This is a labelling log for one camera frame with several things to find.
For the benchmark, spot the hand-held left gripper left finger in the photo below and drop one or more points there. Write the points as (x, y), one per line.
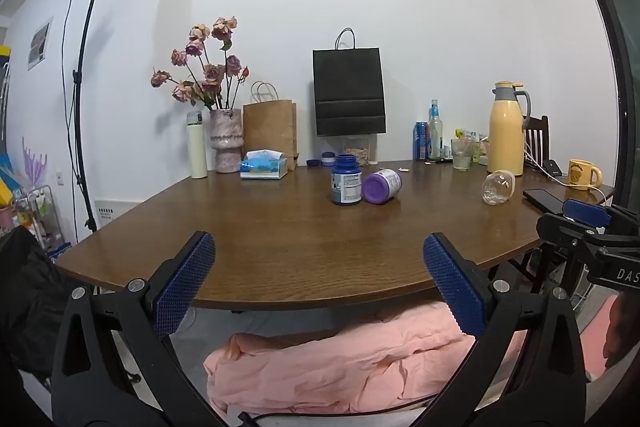
(184, 283)

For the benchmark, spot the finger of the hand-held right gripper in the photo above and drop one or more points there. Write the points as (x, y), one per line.
(565, 232)
(586, 212)

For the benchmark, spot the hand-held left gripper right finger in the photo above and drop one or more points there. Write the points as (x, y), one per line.
(454, 288)

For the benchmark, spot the clear glass cup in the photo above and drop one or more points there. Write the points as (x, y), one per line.
(497, 188)

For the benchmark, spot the yellow mug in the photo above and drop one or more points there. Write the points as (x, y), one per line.
(581, 175)

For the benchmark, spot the black smartphone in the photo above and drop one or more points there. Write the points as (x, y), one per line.
(542, 200)

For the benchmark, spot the dark wooden chair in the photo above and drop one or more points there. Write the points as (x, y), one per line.
(537, 139)

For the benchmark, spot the yellow thermos jug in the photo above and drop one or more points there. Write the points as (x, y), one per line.
(506, 132)

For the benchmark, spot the purple pill bottle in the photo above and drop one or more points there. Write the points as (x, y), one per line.
(382, 187)

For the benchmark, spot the glass of water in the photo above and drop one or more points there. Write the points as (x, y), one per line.
(462, 156)

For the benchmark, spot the pink blanket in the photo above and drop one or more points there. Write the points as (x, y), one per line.
(340, 357)

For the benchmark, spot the white thermos bottle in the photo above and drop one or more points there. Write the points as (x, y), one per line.
(197, 147)

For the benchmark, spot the blue tissue box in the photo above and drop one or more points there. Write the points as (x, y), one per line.
(263, 167)

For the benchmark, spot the pink ceramic vase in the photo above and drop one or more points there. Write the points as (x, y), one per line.
(226, 142)

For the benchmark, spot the blue pill bottle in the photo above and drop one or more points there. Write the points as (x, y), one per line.
(346, 184)

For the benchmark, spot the blue drink can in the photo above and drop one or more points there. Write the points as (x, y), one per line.
(421, 142)

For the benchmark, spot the black cloth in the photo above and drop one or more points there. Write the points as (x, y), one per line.
(35, 302)

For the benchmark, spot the clear glass bottle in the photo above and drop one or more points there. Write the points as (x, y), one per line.
(435, 134)

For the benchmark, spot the clear snack container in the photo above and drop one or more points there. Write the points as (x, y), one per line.
(360, 151)

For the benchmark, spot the brown paper bag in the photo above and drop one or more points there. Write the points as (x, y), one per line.
(270, 132)

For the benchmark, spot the small blue jar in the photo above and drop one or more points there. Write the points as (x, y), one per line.
(328, 159)

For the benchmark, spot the dried rose bouquet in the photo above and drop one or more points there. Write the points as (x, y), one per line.
(210, 74)

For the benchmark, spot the black paper bag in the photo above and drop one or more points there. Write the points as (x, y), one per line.
(349, 92)

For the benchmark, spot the white wall outlet panel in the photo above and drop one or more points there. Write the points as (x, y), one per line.
(112, 209)

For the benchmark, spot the white wall socket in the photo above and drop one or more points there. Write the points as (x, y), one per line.
(60, 177)

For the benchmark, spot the purple wall sticker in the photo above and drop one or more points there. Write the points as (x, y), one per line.
(34, 162)

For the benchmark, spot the wall poster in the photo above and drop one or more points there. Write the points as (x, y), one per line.
(40, 43)

